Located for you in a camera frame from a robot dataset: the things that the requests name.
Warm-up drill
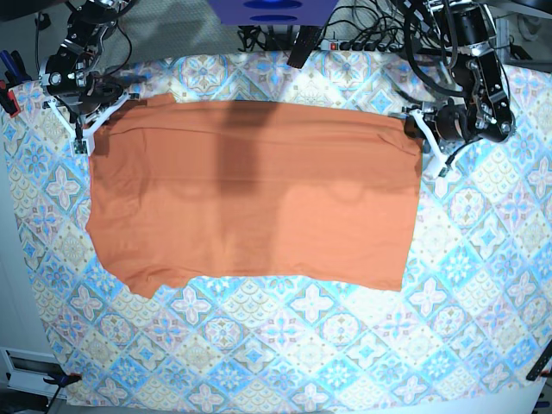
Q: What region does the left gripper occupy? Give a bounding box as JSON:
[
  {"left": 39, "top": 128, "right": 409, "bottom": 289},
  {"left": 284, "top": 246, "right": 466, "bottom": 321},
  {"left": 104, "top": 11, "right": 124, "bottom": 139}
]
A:
[{"left": 390, "top": 103, "right": 470, "bottom": 148}]

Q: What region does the black clamp bottom right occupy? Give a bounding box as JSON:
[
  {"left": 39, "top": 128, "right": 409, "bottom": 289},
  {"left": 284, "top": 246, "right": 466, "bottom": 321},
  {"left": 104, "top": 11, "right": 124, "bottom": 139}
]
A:
[{"left": 525, "top": 355, "right": 551, "bottom": 381}]

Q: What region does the blue clamp bottom left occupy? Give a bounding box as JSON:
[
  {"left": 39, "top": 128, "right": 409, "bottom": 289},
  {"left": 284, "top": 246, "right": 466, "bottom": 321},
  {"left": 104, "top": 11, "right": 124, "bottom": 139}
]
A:
[{"left": 42, "top": 373, "right": 82, "bottom": 414}]

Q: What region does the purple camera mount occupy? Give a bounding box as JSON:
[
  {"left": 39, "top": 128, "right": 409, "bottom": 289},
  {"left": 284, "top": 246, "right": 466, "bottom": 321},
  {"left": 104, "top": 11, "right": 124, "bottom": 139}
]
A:
[{"left": 208, "top": 0, "right": 337, "bottom": 26}]

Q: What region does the orange T-shirt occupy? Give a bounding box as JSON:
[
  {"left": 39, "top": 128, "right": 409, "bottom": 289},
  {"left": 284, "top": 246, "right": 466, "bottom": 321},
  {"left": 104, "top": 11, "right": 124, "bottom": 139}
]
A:
[{"left": 86, "top": 94, "right": 422, "bottom": 298}]

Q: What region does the black strap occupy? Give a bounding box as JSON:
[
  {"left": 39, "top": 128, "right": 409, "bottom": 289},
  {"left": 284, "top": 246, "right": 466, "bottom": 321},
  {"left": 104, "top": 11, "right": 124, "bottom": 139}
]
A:
[{"left": 287, "top": 24, "right": 323, "bottom": 70}]

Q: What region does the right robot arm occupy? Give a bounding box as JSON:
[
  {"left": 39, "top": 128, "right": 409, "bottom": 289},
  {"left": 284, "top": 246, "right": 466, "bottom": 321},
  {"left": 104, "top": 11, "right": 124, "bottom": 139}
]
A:
[{"left": 39, "top": 1, "right": 138, "bottom": 122}]

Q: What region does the patterned blue tablecloth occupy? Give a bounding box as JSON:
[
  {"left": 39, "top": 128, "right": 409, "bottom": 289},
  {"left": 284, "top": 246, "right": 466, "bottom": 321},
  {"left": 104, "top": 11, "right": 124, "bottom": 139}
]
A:
[{"left": 1, "top": 67, "right": 551, "bottom": 413}]

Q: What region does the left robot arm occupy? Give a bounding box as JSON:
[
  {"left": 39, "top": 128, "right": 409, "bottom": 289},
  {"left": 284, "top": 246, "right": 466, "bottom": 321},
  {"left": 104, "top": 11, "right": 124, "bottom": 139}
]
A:
[{"left": 392, "top": 1, "right": 515, "bottom": 144}]

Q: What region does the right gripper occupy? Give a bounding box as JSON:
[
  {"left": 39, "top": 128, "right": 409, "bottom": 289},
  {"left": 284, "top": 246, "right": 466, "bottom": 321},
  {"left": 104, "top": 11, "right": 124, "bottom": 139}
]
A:
[{"left": 64, "top": 79, "right": 124, "bottom": 118}]

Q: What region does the red black clamp left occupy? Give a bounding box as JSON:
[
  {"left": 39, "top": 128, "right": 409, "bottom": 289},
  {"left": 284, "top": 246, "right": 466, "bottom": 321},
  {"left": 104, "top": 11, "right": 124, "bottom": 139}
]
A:
[{"left": 1, "top": 50, "right": 31, "bottom": 117}]

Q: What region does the power strip with red switch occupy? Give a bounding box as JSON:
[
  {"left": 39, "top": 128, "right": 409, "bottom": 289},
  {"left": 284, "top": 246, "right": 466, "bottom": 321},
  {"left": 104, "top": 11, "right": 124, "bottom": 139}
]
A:
[{"left": 318, "top": 39, "right": 404, "bottom": 53}]

